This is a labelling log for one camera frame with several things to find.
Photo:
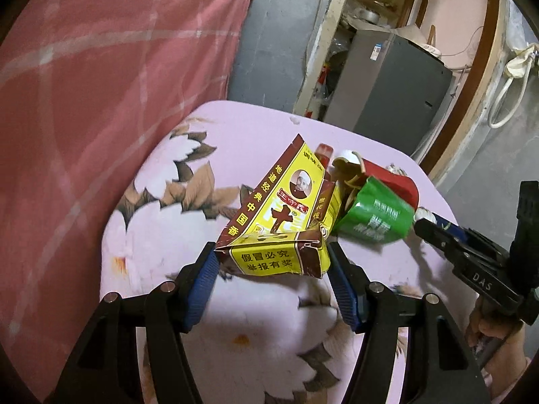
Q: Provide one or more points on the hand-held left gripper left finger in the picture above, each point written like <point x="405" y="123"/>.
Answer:
<point x="202" y="286"/>

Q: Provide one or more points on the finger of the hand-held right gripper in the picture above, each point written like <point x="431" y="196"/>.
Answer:
<point x="454" y="229"/>
<point x="438" y="235"/>

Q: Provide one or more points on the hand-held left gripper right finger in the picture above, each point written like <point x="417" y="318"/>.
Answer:
<point x="343" y="286"/>

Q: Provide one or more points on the white wrapper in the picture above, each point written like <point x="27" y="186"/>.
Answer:
<point x="424" y="213"/>

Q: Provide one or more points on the yellow brown spice box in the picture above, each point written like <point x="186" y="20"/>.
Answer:
<point x="273" y="202"/>

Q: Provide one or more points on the person's right forearm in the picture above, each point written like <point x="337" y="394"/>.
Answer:
<point x="509" y="370"/>

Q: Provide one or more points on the person's right hand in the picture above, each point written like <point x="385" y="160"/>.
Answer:
<point x="484" y="326"/>

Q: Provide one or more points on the green paper cup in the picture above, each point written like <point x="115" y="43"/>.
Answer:
<point x="374" y="214"/>

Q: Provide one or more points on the red paper cup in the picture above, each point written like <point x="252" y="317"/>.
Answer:
<point x="391" y="181"/>

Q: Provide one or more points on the silver foil wrapper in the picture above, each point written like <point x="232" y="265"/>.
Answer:
<point x="396" y="169"/>

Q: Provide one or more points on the cream rubber gloves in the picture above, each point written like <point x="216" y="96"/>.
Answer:
<point x="516" y="65"/>

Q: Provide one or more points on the pink checked cloth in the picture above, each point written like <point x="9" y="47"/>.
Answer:
<point x="105" y="92"/>

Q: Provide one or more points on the aluminium cooking pot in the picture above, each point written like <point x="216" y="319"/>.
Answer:
<point x="366" y="16"/>

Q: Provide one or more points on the wooden door frame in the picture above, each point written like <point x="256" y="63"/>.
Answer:
<point x="476" y="105"/>

